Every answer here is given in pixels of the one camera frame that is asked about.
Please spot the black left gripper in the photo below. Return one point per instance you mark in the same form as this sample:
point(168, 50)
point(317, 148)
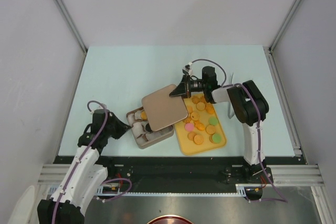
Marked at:
point(122, 127)

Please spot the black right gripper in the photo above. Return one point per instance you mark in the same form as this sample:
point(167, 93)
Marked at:
point(184, 88)

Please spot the rose gold tin lid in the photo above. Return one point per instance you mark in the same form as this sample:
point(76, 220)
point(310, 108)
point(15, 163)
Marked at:
point(162, 110)

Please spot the rose gold cookie tin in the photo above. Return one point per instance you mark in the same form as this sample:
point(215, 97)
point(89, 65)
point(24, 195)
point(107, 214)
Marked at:
point(144, 123)

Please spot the black sandwich cookie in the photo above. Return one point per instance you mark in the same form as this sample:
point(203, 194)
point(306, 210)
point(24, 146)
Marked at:
point(147, 128)

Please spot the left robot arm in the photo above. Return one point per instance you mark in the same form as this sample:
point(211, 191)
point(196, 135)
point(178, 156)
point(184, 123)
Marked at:
point(68, 204)

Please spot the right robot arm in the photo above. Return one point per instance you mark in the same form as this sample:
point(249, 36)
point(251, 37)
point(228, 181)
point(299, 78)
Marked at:
point(248, 103)

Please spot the swirl butter cookie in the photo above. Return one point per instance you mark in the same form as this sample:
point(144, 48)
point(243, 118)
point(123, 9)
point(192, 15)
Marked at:
point(195, 99)
point(202, 100)
point(187, 120)

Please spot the flower butter cookie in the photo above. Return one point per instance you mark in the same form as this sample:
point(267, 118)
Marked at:
point(189, 109)

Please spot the white paper cupcake liner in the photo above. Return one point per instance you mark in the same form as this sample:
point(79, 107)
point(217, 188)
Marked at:
point(141, 141)
point(137, 130)
point(158, 135)
point(134, 116)

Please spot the tan sandwich cookie spotted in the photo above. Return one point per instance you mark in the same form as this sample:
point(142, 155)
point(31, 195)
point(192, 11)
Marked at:
point(195, 116)

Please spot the orange fish cookie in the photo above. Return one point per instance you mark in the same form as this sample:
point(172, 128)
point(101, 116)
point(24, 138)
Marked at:
point(199, 125)
point(210, 109)

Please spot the pink sandwich cookie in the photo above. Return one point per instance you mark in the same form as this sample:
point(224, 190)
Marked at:
point(189, 127)

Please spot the green macaron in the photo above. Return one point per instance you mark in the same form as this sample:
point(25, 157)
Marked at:
point(216, 138)
point(213, 120)

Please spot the yellow plastic tray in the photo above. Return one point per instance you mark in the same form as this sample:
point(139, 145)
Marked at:
point(187, 146)

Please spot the red round object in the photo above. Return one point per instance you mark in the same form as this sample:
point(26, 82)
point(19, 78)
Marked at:
point(170, 219)

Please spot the white cable duct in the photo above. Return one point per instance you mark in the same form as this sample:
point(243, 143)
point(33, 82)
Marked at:
point(155, 190)

